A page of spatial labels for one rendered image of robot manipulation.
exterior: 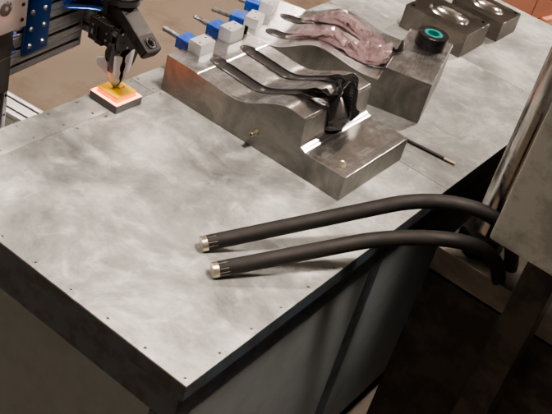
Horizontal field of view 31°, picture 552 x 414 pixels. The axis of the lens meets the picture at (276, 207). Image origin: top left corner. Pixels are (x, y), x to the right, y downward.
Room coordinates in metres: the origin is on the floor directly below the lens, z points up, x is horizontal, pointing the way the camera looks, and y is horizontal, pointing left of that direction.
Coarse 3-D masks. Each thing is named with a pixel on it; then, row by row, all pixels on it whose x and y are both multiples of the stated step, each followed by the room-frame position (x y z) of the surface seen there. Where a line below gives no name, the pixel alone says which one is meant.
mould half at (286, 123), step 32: (192, 64) 1.92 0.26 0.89; (256, 64) 2.01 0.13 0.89; (288, 64) 2.06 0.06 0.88; (192, 96) 1.89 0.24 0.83; (224, 96) 1.85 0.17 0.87; (256, 96) 1.86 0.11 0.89; (288, 96) 1.84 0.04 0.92; (224, 128) 1.84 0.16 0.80; (256, 128) 1.80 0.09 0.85; (288, 128) 1.77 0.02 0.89; (320, 128) 1.81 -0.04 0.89; (352, 128) 1.90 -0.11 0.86; (384, 128) 1.94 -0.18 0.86; (288, 160) 1.76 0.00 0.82; (320, 160) 1.73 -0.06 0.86; (352, 160) 1.77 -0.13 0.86; (384, 160) 1.85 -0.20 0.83
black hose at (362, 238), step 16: (368, 240) 1.49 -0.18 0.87; (384, 240) 1.50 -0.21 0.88; (400, 240) 1.51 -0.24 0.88; (416, 240) 1.52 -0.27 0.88; (432, 240) 1.53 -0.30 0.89; (448, 240) 1.53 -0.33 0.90; (464, 240) 1.54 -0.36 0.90; (480, 240) 1.56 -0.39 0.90; (480, 256) 1.56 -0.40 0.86; (496, 256) 1.57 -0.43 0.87; (496, 272) 1.58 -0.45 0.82
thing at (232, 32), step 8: (208, 24) 2.09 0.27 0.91; (216, 24) 2.10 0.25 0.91; (224, 24) 2.08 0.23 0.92; (232, 24) 2.09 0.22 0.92; (240, 24) 2.10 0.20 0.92; (208, 32) 2.09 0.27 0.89; (216, 32) 2.08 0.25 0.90; (224, 32) 2.06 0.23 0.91; (232, 32) 2.06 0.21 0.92; (240, 32) 2.09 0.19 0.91; (224, 40) 2.06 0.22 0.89; (232, 40) 2.07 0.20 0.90; (240, 40) 2.09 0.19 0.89
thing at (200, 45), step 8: (168, 32) 2.03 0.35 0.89; (176, 40) 2.00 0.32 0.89; (184, 40) 1.99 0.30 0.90; (192, 40) 1.97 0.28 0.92; (200, 40) 1.98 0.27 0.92; (208, 40) 1.99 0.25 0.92; (192, 48) 1.97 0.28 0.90; (200, 48) 1.96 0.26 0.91; (208, 48) 1.98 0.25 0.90; (200, 56) 1.96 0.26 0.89
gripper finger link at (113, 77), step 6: (96, 60) 1.83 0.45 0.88; (102, 60) 1.82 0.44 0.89; (114, 60) 1.80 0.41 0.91; (120, 60) 1.81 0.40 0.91; (102, 66) 1.82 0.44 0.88; (114, 66) 1.80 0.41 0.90; (120, 66) 1.82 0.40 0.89; (108, 72) 1.80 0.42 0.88; (114, 72) 1.80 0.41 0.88; (120, 72) 1.82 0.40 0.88; (108, 78) 1.81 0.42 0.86; (114, 78) 1.81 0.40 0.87; (114, 84) 1.82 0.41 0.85
